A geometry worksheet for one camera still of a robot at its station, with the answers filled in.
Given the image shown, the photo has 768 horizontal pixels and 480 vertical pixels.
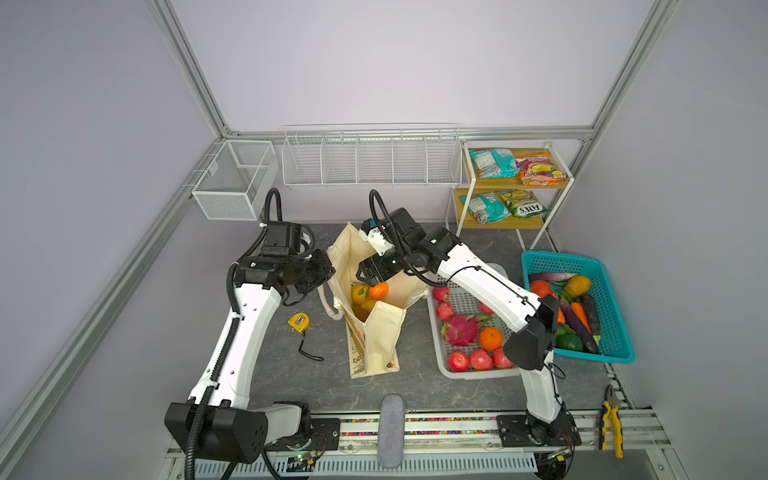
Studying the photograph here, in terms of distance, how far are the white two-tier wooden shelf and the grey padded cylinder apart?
572mm

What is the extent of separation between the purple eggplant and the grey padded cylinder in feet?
1.82

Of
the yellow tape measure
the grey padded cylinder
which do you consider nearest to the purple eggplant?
the grey padded cylinder

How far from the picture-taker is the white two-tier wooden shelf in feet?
2.77
